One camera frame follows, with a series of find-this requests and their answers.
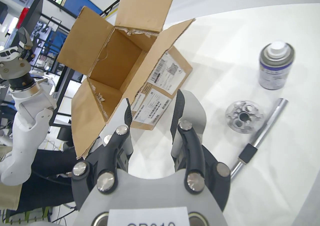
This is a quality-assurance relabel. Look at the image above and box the round metal flange ring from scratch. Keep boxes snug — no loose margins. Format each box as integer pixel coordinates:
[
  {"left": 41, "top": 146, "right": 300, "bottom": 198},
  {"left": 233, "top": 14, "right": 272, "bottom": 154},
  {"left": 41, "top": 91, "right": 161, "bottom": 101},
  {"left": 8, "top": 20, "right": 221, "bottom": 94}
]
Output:
[{"left": 225, "top": 99, "right": 265, "bottom": 135}]

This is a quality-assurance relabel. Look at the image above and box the small black block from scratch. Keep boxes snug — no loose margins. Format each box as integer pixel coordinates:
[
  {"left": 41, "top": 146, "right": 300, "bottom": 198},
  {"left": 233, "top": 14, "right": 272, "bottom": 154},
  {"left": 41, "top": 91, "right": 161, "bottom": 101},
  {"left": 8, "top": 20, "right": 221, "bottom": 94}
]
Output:
[{"left": 238, "top": 144, "right": 258, "bottom": 164}]

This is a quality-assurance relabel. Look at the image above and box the large brown cardboard carton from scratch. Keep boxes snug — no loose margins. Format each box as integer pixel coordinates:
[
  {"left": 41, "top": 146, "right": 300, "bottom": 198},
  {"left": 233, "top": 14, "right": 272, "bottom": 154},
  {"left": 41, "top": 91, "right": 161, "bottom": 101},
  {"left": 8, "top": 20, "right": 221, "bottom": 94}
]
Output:
[{"left": 57, "top": 0, "right": 196, "bottom": 160}]

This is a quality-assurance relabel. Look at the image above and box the blue partition panel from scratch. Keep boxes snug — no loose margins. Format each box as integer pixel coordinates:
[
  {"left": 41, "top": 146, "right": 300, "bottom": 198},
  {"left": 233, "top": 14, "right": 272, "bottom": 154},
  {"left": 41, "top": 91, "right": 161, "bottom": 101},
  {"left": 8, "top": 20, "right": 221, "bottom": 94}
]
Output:
[{"left": 62, "top": 0, "right": 102, "bottom": 18}]

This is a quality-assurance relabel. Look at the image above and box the black metal rack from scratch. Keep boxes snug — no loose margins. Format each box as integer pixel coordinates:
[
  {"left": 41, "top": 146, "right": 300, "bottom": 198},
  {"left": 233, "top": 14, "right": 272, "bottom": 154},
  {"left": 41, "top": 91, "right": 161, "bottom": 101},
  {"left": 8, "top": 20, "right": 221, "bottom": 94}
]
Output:
[{"left": 17, "top": 0, "right": 84, "bottom": 128}]

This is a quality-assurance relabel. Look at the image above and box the long metal shaft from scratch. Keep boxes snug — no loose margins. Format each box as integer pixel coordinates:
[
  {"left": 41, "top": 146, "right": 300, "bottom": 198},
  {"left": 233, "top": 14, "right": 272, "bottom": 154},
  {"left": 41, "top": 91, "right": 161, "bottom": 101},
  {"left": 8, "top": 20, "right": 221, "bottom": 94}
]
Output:
[{"left": 230, "top": 98, "right": 289, "bottom": 180}]

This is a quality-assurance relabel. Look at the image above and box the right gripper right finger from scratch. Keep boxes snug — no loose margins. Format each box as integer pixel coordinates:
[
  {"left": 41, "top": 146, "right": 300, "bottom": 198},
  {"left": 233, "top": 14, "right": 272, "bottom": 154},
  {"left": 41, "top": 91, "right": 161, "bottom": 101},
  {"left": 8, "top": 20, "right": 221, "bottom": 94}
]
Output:
[{"left": 170, "top": 89, "right": 231, "bottom": 212}]

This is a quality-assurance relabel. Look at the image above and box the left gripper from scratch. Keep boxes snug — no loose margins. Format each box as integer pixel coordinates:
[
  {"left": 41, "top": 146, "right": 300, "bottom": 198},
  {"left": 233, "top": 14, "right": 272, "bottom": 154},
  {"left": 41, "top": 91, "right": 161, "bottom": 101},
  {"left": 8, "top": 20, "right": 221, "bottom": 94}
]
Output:
[{"left": 0, "top": 27, "right": 41, "bottom": 99}]

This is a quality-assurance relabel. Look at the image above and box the silver spray can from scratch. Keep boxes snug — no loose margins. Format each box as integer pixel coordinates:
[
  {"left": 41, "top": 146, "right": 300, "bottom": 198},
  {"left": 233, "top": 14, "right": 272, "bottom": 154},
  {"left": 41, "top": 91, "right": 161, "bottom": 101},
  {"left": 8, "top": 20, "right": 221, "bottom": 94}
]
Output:
[{"left": 258, "top": 41, "right": 296, "bottom": 91}]

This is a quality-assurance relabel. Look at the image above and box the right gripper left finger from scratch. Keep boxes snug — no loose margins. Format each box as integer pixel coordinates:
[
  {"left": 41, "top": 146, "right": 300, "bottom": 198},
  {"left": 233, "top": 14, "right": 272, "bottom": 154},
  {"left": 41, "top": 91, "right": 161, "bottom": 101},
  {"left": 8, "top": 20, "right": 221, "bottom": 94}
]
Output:
[{"left": 71, "top": 98, "right": 134, "bottom": 211}]

